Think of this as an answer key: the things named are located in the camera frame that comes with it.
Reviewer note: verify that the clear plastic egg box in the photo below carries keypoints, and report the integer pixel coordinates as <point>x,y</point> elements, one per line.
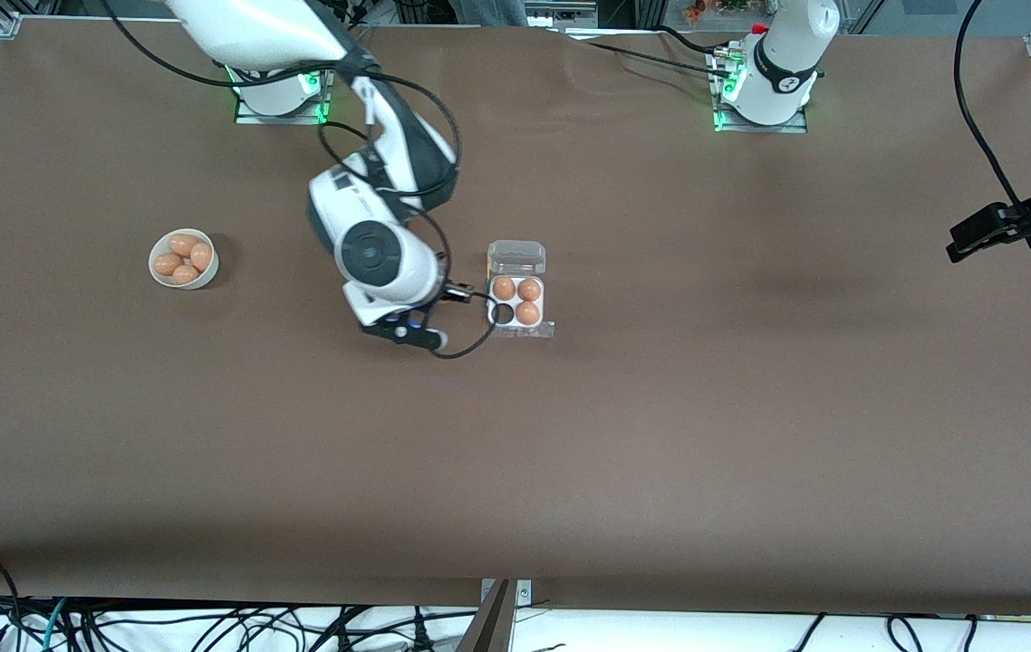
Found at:
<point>515,258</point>

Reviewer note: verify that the dark metal pole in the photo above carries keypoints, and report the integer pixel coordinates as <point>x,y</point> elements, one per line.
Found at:
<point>490,629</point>

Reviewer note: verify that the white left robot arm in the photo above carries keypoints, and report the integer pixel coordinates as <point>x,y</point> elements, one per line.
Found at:
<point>783,63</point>

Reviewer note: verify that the person legs blue jeans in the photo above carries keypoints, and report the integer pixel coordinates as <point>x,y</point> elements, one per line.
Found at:
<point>502,11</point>

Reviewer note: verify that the brown egg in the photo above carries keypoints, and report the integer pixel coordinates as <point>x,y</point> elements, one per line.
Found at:
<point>529,290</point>
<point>504,288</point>
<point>183,244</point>
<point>168,263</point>
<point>201,256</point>
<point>527,312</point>
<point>185,274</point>

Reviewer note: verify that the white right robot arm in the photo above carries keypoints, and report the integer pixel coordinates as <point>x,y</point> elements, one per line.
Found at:
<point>253,27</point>

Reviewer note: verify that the small metal bracket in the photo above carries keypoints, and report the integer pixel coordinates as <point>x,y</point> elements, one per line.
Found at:
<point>525,593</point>

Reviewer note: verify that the orange colourful object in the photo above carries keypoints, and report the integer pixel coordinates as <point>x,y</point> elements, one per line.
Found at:
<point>701,9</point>

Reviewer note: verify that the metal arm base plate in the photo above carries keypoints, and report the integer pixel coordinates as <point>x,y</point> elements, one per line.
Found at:
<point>248,118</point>
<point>796,127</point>

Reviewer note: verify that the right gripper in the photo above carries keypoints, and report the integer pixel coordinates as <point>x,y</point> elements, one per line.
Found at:
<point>454,292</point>

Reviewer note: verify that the white round bowl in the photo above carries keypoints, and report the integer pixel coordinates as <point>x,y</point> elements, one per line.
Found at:
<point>205,281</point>

